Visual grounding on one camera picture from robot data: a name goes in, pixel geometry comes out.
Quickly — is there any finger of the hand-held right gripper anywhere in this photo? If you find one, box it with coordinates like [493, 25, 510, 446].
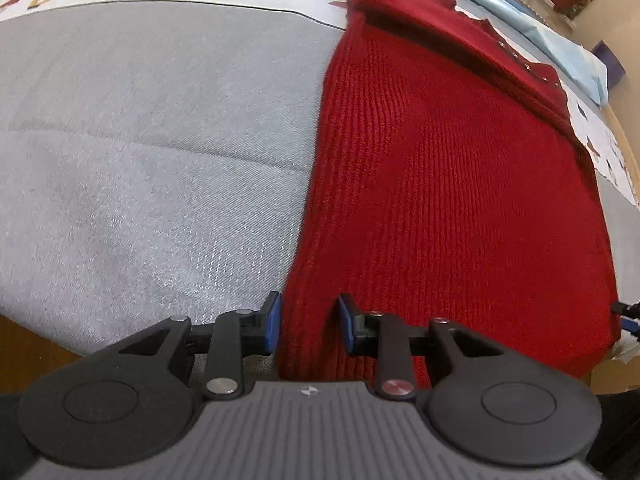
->
[611, 300, 640, 335]

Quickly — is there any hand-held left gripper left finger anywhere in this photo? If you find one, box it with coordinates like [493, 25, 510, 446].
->
[119, 291, 284, 402]

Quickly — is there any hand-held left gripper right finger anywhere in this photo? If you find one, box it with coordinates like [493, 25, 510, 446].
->
[334, 293, 507, 402]

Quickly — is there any dark red knit sweater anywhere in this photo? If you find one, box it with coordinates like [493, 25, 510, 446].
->
[276, 0, 621, 391]

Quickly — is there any purple paper bag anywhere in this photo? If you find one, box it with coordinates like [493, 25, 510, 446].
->
[594, 41, 627, 92]

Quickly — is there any light blue plastic sheet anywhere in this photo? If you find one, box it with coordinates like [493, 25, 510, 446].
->
[385, 0, 612, 107]

